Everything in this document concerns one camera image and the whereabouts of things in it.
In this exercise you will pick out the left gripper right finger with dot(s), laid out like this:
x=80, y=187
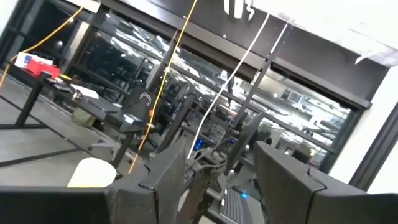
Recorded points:
x=295, y=199

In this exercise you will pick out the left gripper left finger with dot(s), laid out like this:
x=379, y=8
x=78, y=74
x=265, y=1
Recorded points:
x=149, y=199

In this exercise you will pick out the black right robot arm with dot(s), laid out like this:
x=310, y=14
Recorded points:
x=199, y=193

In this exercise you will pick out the white yellow wipes canister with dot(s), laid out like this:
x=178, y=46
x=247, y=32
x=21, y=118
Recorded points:
x=93, y=174

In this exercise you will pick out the black keyboard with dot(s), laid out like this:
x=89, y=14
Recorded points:
x=233, y=205

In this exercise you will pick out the black office chair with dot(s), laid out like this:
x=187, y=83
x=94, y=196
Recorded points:
x=140, y=109

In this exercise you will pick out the black side desk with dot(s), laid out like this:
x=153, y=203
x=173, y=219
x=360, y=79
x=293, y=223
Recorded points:
x=99, y=107

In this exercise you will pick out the olive bag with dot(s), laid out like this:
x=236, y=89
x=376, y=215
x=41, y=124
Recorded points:
x=82, y=117

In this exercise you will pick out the white paper on desk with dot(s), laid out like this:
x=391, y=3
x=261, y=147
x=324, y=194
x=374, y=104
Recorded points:
x=85, y=91

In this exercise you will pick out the red box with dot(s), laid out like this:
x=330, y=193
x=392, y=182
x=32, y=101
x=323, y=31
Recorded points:
x=42, y=68

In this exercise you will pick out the white box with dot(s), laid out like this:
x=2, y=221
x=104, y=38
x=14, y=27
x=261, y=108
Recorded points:
x=23, y=59

